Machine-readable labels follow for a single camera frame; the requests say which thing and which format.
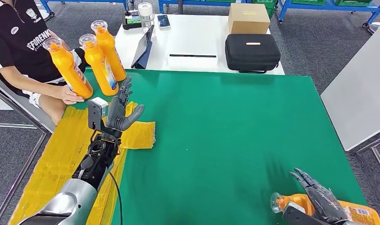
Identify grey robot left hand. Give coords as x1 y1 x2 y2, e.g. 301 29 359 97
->
105 77 145 133

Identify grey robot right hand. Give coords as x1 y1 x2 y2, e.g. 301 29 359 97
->
290 167 349 225

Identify person's right hand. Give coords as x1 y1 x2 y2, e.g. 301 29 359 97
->
58 84 85 105

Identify orange detergent bottle clear cap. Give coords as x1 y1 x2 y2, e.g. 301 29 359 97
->
90 20 127 82
78 33 119 96
42 37 94 99
270 192 380 225

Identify grey metal chair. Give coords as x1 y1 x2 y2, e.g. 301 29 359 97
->
0 67 55 225

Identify yellow tape patch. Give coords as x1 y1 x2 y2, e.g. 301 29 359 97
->
8 101 156 225

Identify tablet in blue cover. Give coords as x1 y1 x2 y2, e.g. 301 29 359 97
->
131 24 155 69

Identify person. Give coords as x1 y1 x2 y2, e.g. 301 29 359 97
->
0 0 91 125

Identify white flat box black slot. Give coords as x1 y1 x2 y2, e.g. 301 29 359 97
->
167 37 219 70

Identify black handheld screen device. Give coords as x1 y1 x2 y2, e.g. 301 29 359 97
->
122 10 143 30

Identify black smartphone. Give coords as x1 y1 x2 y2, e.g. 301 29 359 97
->
156 15 171 30

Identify clear glass jar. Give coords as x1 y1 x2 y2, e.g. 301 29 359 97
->
137 2 155 32

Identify blue metal rack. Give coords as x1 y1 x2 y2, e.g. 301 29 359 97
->
277 0 380 29
39 0 129 16
159 0 278 15

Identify white table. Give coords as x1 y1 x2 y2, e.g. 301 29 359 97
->
114 15 285 76
319 25 380 184

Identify black zip case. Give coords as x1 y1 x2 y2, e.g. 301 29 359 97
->
225 33 281 75

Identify brown cardboard box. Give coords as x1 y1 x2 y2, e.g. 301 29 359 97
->
228 3 271 35

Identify green plastic crate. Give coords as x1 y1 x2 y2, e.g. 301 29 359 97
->
334 0 375 6
252 0 278 19
291 0 329 5

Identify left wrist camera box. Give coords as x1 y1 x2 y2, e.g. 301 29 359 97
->
87 97 109 131

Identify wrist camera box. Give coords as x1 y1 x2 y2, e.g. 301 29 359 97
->
282 202 334 225
87 97 109 131

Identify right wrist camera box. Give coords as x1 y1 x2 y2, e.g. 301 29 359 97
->
282 202 334 225

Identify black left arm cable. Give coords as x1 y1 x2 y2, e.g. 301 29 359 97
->
108 172 124 225

